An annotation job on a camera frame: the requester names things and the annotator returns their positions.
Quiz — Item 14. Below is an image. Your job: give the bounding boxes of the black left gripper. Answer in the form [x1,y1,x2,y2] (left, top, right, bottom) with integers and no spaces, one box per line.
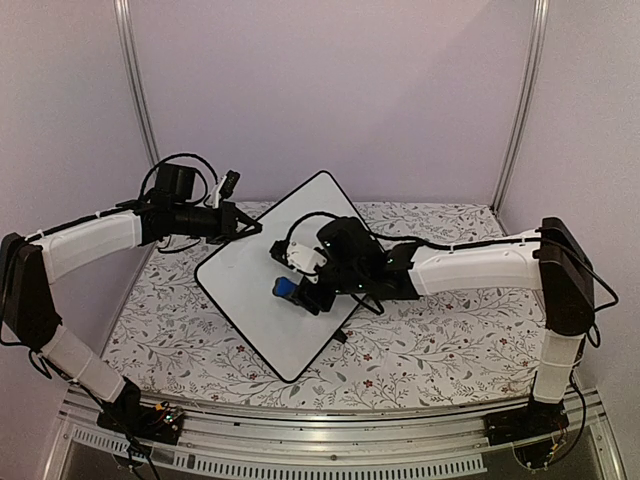
[173,201,262,246]

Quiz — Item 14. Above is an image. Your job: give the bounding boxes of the blue whiteboard eraser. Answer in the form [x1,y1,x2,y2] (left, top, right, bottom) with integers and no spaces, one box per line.
[272,277,298,301]

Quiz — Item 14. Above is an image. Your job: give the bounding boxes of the white whiteboard black frame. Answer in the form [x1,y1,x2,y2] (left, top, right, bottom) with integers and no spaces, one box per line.
[194,171,358,384]

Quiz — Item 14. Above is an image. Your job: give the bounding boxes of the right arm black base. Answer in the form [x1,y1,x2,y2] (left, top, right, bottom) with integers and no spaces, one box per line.
[483,397,569,470]

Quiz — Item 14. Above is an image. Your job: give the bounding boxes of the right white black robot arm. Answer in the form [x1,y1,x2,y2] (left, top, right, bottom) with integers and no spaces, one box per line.
[271,215,619,436]

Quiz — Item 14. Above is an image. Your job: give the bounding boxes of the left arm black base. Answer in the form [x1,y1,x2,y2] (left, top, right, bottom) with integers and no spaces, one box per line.
[97,378,184,445]

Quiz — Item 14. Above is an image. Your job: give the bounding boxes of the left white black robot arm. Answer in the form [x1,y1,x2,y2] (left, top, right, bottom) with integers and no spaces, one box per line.
[1,200,262,434]

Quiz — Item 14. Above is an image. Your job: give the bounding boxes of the black whiteboard stand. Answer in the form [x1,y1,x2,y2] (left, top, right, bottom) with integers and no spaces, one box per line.
[332,329,348,344]

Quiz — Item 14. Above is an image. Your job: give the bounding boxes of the floral patterned table mat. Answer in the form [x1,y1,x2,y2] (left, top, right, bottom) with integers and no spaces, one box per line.
[97,200,569,412]

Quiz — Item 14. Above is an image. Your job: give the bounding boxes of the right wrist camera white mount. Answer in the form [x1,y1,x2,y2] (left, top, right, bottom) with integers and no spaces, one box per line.
[269,210,386,281]

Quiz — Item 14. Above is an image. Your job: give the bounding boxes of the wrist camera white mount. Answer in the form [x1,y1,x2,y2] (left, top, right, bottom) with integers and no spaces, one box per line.
[269,210,386,281]
[142,151,245,209]

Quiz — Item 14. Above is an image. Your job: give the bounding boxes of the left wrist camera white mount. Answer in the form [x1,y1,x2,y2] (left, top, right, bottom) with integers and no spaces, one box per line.
[142,151,245,209]

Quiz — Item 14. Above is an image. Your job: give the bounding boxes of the aluminium front rail frame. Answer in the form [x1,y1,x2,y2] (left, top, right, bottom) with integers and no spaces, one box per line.
[43,388,631,479]

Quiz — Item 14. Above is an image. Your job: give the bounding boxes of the left aluminium corner post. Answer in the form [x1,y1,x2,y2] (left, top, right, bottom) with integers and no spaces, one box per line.
[113,0,161,193]

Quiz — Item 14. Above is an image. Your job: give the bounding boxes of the aluminium corner post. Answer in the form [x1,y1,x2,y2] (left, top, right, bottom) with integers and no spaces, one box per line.
[491,0,550,217]
[113,0,161,193]

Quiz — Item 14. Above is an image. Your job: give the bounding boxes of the right aluminium corner post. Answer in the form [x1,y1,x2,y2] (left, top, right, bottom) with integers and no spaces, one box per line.
[491,0,550,217]

